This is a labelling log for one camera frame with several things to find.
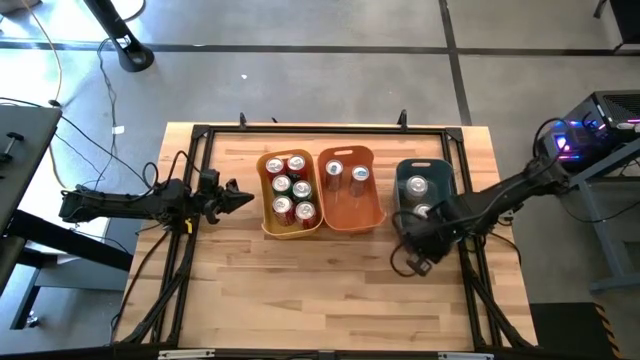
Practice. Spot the tan soda can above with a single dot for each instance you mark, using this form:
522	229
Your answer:
416	186

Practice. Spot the dark teal plastic bin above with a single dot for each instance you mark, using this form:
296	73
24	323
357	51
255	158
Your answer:
430	170

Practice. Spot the grey side table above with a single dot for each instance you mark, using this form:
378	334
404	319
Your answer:
25	150

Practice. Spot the silver metal bracket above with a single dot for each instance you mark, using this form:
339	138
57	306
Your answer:
465	356
185	354

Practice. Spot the black screw clamp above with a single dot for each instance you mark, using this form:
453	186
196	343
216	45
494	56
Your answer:
12	136

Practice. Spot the silver soda can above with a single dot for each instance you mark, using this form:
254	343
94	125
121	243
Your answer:
422	210

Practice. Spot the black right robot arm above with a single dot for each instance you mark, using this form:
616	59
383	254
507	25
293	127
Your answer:
505	197

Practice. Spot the black cabinet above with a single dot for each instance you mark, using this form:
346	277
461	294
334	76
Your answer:
627	20

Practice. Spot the orange plastic bin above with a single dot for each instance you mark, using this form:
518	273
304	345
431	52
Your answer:
350	215

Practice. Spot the slim silver drink can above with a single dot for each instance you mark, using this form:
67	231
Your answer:
334	172
359	177

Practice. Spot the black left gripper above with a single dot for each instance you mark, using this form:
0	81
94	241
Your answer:
212	195

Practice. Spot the red Coca-Cola soda can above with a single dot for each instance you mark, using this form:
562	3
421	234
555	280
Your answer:
305	211

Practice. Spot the black floor stand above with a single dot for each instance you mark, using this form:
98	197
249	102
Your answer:
131	55

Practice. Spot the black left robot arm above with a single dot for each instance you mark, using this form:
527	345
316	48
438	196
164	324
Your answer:
125	205

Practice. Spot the black aluminium table frame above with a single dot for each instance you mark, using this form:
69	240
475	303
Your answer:
325	130

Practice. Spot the black table clamp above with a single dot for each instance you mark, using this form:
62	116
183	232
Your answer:
402	117
243	120

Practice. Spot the black box with hazard stripes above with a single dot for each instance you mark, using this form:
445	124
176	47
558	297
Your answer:
565	330

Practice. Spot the computer tower with RGB lights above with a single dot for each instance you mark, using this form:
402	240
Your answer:
580	135

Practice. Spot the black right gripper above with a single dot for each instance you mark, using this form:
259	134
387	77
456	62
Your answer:
430	237

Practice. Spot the desk with grey legs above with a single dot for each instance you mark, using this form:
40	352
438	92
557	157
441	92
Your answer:
604	235

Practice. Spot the yellow plastic bin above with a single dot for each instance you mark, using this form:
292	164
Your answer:
290	227

